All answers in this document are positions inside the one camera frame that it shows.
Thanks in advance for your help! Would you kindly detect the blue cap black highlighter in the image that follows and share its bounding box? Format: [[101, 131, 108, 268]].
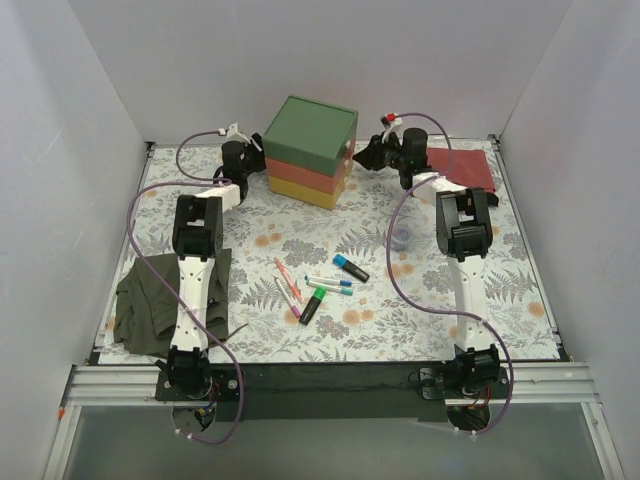
[[333, 254, 370, 283]]

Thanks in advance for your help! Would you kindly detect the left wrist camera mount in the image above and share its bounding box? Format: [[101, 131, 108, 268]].
[[214, 122, 251, 145]]

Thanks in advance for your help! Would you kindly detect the green cap black highlighter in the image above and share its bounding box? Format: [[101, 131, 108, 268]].
[[299, 287, 327, 325]]

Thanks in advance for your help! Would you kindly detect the aluminium frame rail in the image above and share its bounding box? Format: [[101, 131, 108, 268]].
[[45, 362, 625, 479]]

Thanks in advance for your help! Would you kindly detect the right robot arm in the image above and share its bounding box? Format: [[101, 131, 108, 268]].
[[353, 128, 500, 398]]

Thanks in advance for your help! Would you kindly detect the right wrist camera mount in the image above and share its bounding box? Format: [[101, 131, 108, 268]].
[[380, 112, 403, 143]]

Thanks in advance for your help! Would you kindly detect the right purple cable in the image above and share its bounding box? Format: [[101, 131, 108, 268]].
[[385, 112, 514, 441]]

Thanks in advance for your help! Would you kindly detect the white teal marker pen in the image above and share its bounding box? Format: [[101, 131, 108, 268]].
[[306, 280, 353, 296]]

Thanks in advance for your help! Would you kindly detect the orange pink marker pen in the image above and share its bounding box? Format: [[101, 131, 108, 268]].
[[274, 258, 303, 302]]

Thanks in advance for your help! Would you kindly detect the white blue marker pen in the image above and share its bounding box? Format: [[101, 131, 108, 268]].
[[304, 275, 352, 288]]

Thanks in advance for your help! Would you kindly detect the yellow bottom drawer box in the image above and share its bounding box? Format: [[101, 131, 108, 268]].
[[268, 173, 351, 210]]

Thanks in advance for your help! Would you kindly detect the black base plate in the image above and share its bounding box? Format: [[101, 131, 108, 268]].
[[154, 363, 516, 424]]

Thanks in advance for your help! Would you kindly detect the pink drawer box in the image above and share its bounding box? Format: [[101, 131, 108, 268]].
[[265, 144, 355, 193]]

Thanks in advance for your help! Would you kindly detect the olive green folded cloth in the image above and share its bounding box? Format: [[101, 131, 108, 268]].
[[113, 249, 232, 358]]

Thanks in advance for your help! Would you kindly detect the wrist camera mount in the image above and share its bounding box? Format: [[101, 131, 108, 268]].
[[214, 122, 251, 145], [380, 112, 403, 143]]

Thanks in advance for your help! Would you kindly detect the white magenta marker pen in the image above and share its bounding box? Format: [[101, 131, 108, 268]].
[[274, 278, 301, 319]]

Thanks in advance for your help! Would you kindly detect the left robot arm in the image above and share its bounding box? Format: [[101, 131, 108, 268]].
[[166, 130, 266, 400]]

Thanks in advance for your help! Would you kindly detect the red folded cloth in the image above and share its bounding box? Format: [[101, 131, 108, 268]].
[[427, 147, 496, 193]]

